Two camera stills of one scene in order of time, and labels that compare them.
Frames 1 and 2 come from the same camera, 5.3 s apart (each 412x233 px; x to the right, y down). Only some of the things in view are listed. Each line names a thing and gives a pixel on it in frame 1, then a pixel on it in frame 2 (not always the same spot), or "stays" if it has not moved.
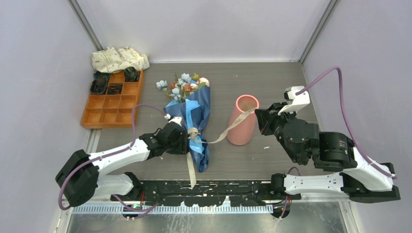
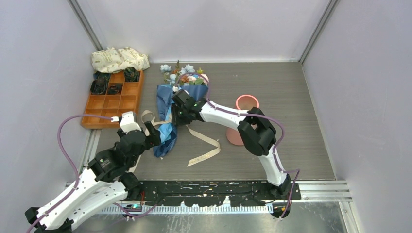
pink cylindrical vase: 241,133 stays
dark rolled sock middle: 114,89 stays
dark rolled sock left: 98,86 stays
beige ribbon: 193,133 -> 148,118
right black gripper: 265,117 -> 176,121
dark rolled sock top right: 131,74 stays
